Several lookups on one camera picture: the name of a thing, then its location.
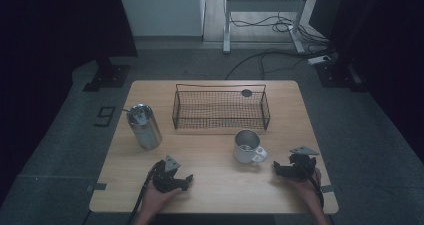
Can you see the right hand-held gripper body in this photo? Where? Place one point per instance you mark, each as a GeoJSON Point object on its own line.
{"type": "Point", "coordinates": [300, 166]}

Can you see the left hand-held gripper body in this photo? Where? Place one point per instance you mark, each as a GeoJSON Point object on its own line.
{"type": "Point", "coordinates": [165, 175]}

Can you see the person's left hand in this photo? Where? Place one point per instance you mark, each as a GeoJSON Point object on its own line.
{"type": "Point", "coordinates": [156, 198]}

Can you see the person's right hand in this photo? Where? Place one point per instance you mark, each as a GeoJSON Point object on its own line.
{"type": "Point", "coordinates": [308, 191]}

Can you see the grey tape strip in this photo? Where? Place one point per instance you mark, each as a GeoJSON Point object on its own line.
{"type": "Point", "coordinates": [327, 188]}

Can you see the white mug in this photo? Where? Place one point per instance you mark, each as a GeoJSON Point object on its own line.
{"type": "Point", "coordinates": [246, 146]}

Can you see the dark round disc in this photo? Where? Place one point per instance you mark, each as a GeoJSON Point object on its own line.
{"type": "Point", "coordinates": [246, 92]}

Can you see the black stand base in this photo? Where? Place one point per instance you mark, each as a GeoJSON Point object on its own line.
{"type": "Point", "coordinates": [107, 77]}
{"type": "Point", "coordinates": [336, 75]}

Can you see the white power strip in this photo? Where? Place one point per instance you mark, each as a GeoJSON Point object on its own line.
{"type": "Point", "coordinates": [319, 59]}

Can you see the dark curtain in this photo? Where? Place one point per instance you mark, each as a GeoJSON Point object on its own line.
{"type": "Point", "coordinates": [50, 51]}
{"type": "Point", "coordinates": [386, 51]}

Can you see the white cabinet panel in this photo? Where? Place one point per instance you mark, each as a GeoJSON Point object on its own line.
{"type": "Point", "coordinates": [163, 8]}

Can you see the white metal desk frame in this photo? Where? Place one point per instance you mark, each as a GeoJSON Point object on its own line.
{"type": "Point", "coordinates": [263, 5]}

